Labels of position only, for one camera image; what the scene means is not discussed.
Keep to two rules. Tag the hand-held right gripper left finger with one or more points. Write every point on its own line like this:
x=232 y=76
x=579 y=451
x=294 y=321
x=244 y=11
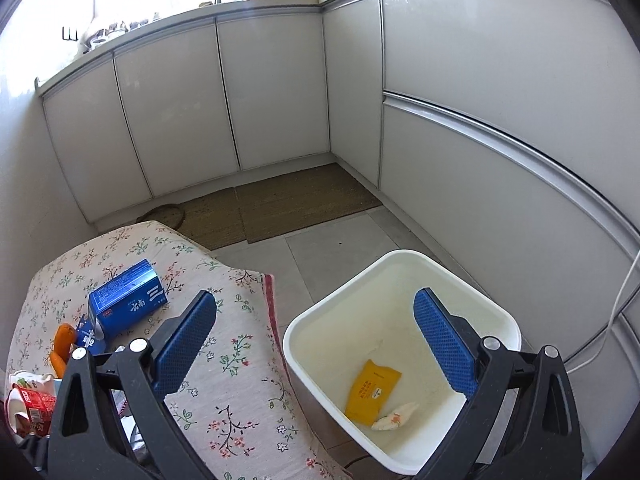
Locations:
x=185 y=340

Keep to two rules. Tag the large blue carton box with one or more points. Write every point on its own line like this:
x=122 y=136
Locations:
x=125 y=300

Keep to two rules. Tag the small dark blue carton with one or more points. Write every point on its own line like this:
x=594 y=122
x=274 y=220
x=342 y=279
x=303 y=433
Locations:
x=90 y=338

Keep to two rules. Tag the silver foil wrapper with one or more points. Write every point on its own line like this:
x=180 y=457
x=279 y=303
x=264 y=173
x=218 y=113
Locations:
x=132 y=430

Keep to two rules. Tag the white kitchen countertop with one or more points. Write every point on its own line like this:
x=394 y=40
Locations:
x=200 y=11

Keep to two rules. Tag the white plastic waste bin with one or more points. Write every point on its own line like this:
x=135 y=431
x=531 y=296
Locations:
x=350 y=300

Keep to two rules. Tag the large brown floor mat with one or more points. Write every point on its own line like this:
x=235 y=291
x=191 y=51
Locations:
x=305 y=200

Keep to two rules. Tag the narrow white cabinet door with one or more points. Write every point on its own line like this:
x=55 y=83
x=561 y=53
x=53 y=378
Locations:
x=352 y=90

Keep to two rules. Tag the white drawer front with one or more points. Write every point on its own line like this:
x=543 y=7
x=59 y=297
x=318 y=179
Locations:
x=475 y=185
x=500 y=45

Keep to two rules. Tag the floral tablecloth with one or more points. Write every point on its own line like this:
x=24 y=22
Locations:
x=225 y=385

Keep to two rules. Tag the red and white drink carton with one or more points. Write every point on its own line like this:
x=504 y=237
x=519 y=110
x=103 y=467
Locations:
x=32 y=407

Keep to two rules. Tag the white crumpled wrapper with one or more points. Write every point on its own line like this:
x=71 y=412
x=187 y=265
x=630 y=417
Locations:
x=395 y=416

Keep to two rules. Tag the small brown floor mat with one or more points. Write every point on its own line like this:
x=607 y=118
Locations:
x=210 y=220

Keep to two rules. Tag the round woven mat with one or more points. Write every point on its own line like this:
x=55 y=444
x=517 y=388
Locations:
x=165 y=215

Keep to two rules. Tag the yellow snack packet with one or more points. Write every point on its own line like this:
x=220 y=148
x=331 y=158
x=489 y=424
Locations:
x=372 y=390

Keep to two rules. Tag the orange wrapper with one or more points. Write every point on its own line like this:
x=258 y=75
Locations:
x=64 y=337

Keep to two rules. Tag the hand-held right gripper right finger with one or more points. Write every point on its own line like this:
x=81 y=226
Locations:
x=445 y=340

